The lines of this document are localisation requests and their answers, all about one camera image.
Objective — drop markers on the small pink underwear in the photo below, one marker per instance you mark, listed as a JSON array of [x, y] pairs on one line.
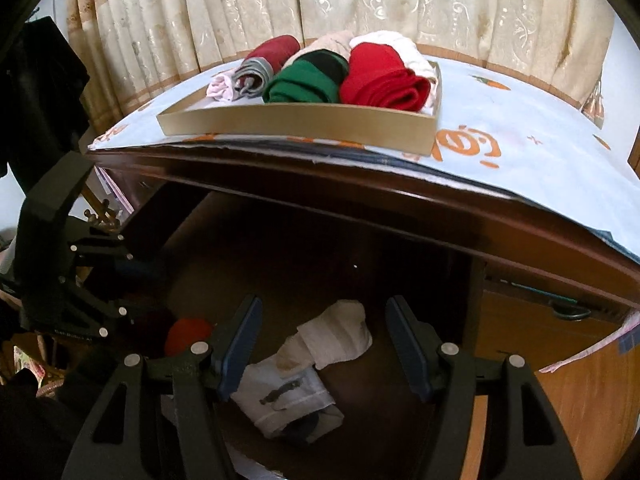
[[220, 87]]

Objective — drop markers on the beige underwear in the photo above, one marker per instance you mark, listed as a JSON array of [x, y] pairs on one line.
[[330, 42]]

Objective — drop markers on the green and black underwear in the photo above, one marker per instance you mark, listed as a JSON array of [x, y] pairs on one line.
[[300, 85]]

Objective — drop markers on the maroon underwear grey waistband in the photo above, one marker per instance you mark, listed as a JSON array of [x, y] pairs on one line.
[[272, 50]]

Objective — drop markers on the white underwear dark print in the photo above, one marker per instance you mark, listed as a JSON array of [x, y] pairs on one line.
[[300, 405]]

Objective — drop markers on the curtain tassel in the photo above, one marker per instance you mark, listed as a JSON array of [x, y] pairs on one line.
[[595, 102]]

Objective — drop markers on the dark wooden desk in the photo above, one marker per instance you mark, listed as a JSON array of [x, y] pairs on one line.
[[350, 185]]

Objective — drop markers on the dark hanging clothes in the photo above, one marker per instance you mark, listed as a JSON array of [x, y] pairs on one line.
[[40, 90]]

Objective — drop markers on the small red underwear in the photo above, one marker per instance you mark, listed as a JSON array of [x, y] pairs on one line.
[[187, 335]]

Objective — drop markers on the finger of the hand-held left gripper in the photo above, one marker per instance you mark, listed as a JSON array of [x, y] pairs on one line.
[[110, 250], [115, 315]]

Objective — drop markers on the cream underwear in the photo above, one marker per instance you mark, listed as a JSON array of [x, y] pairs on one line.
[[340, 335]]

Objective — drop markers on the persimmon print tablecloth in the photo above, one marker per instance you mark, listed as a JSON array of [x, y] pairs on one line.
[[500, 150]]

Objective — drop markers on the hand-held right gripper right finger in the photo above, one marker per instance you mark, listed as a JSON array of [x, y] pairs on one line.
[[406, 340]]

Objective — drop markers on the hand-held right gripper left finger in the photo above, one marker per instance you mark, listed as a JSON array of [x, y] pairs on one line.
[[245, 340]]

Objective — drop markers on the shallow gold cardboard box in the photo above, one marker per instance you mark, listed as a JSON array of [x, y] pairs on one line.
[[300, 122]]

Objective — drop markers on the beige floral curtain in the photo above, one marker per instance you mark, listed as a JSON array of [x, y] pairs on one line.
[[350, 0]]

